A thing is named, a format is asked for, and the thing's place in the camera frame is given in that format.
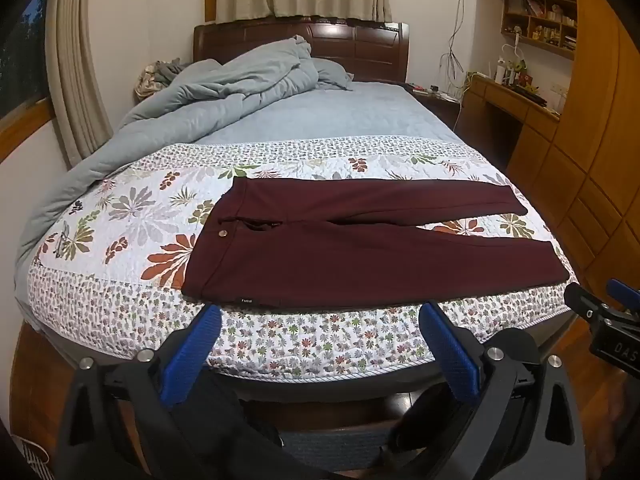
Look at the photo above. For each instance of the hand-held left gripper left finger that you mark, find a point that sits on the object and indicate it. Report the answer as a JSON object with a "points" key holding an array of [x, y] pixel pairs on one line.
{"points": [[192, 355]]}

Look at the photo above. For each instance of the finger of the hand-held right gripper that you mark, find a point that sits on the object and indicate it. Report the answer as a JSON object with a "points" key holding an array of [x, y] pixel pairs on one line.
{"points": [[582, 302], [622, 291]]}

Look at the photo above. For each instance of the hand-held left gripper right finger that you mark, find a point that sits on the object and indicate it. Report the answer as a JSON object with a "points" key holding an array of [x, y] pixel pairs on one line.
{"points": [[450, 355]]}

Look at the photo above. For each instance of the maroon pants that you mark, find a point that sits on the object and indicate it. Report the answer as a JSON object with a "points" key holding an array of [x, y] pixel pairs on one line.
{"points": [[350, 260]]}

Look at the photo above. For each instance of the wooden wardrobe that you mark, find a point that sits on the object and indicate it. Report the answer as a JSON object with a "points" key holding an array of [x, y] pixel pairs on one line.
{"points": [[600, 135]]}

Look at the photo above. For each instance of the floral quilted bedspread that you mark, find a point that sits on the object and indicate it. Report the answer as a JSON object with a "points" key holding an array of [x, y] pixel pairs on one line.
{"points": [[125, 210]]}

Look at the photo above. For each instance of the striped bag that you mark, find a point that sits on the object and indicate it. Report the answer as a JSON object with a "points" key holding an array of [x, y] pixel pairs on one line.
{"points": [[30, 460]]}

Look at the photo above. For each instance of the wooden desk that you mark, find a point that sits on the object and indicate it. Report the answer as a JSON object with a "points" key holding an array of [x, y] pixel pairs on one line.
{"points": [[500, 92]]}

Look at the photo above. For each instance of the wooden nightstand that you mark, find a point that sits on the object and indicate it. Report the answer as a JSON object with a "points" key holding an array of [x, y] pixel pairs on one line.
{"points": [[440, 107]]}

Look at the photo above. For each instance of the grey-blue duvet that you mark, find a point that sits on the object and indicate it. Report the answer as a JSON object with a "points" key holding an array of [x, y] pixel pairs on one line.
{"points": [[200, 105]]}

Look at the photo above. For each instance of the grey-blue bed sheet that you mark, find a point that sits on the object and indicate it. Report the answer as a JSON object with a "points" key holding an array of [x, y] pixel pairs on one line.
{"points": [[350, 115]]}

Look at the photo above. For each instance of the floral cloth pile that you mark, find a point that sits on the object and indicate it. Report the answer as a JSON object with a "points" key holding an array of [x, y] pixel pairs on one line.
{"points": [[150, 80]]}

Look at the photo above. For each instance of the grey pillow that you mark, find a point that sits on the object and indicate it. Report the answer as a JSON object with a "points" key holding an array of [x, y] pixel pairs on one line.
{"points": [[332, 74]]}

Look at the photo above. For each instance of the dark wooden headboard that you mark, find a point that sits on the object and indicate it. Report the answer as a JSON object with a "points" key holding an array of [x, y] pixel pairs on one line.
{"points": [[370, 45]]}

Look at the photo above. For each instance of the wooden framed window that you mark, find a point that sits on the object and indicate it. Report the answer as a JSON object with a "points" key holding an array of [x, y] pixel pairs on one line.
{"points": [[25, 50]]}

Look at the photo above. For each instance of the dark wooden bed frame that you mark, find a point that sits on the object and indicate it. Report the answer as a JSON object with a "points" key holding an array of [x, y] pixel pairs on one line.
{"points": [[350, 390]]}

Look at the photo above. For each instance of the wooden wall shelf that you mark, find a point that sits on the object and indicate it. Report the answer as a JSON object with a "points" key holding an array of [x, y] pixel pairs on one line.
{"points": [[540, 20]]}

